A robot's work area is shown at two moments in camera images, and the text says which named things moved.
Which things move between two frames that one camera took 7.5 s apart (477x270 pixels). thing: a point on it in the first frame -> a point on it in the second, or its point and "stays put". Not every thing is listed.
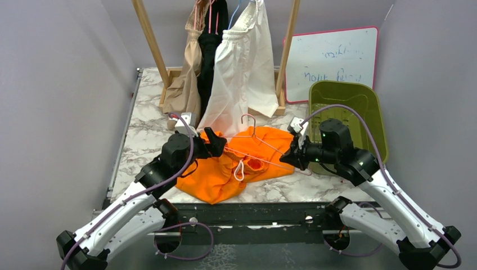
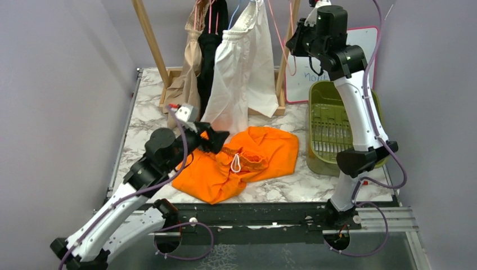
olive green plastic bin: [358, 103] stays put
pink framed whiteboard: [344, 57] stays put
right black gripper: [296, 156] -> [293, 43]
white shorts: [242, 76] stays put
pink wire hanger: [254, 136] -> [293, 30]
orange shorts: [251, 153] stays put
